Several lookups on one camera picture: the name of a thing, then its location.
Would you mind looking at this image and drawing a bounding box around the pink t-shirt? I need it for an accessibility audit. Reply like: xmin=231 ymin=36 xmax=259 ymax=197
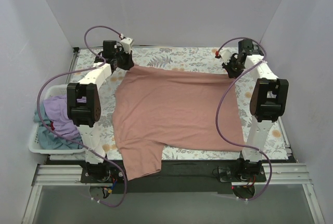
xmin=112 ymin=65 xmax=244 ymax=180

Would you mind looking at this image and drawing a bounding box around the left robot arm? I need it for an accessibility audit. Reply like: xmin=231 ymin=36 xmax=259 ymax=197
xmin=67 ymin=37 xmax=134 ymax=182

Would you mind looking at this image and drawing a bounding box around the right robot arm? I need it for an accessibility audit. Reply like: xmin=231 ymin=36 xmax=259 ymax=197
xmin=215 ymin=37 xmax=289 ymax=186

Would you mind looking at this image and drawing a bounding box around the floral tablecloth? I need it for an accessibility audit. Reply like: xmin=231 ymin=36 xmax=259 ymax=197
xmin=49 ymin=46 xmax=289 ymax=160

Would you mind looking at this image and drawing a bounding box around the lavender t-shirt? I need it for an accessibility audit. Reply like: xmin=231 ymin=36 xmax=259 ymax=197
xmin=43 ymin=95 xmax=81 ymax=140

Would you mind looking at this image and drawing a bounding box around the teal blue t-shirt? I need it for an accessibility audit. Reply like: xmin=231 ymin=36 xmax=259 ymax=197
xmin=33 ymin=111 xmax=82 ymax=150

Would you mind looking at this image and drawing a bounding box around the white plastic laundry basket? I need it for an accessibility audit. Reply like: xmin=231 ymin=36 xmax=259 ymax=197
xmin=29 ymin=84 xmax=85 ymax=155

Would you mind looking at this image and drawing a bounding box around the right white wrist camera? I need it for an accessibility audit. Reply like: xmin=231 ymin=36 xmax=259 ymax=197
xmin=215 ymin=49 xmax=233 ymax=64

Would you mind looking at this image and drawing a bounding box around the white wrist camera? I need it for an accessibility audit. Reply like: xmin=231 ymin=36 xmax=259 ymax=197
xmin=119 ymin=34 xmax=134 ymax=54
xmin=215 ymin=49 xmax=233 ymax=64

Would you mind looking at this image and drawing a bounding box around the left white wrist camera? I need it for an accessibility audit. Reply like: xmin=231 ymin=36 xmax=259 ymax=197
xmin=119 ymin=34 xmax=134 ymax=54

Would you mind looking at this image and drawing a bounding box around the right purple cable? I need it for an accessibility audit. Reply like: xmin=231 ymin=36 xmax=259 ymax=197
xmin=215 ymin=36 xmax=273 ymax=202

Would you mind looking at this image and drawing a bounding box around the purple cable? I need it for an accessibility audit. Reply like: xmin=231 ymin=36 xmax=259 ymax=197
xmin=215 ymin=36 xmax=273 ymax=202
xmin=36 ymin=27 xmax=129 ymax=207

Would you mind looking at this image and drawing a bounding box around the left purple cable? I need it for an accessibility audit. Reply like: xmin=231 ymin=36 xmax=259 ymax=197
xmin=36 ymin=27 xmax=129 ymax=207

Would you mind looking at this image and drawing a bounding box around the aluminium table edge rail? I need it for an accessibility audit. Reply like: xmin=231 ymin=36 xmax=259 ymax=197
xmin=65 ymin=47 xmax=80 ymax=84

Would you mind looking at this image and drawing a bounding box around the aluminium front frame rail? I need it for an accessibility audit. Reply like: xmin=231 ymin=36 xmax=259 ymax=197
xmin=22 ymin=161 xmax=325 ymax=223

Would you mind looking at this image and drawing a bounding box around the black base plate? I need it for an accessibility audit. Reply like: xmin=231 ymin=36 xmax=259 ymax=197
xmin=80 ymin=159 xmax=267 ymax=195

